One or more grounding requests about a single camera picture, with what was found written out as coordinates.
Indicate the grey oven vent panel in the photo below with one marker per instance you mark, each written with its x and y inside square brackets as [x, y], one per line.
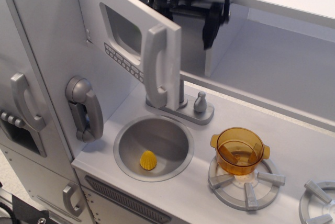
[128, 202]

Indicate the yellow toy corn piece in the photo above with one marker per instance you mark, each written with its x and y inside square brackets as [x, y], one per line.
[148, 160]

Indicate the silver stove burner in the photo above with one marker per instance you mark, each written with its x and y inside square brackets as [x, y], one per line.
[250, 192]
[317, 202]

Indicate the round steel sink bowl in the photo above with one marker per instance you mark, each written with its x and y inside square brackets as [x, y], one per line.
[169, 140]

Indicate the silver toy telephone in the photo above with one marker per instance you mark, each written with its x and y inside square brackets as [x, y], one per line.
[85, 109]

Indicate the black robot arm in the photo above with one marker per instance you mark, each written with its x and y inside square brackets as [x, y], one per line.
[214, 16]

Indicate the silver left stove burner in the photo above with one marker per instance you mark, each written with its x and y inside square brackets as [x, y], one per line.
[250, 192]

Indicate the silver toy faucet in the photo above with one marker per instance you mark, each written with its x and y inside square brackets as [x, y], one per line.
[193, 109]

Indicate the silver right stove burner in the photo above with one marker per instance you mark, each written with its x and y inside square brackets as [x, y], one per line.
[317, 202]

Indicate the silver microwave door handle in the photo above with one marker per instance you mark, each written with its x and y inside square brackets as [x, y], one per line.
[155, 43]

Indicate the grey toy microwave door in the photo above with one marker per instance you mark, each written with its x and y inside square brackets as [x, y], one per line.
[110, 28]

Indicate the grey ice dispenser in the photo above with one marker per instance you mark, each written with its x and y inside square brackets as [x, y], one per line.
[16, 130]

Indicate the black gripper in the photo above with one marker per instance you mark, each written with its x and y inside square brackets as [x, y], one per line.
[214, 15]

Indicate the green toy inside microwave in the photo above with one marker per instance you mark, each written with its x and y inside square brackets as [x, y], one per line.
[136, 28]

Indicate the orange transparent toy pot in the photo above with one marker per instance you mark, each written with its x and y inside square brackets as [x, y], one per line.
[239, 150]

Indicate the silver lower fridge handle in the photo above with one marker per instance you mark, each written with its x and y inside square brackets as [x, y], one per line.
[75, 209]

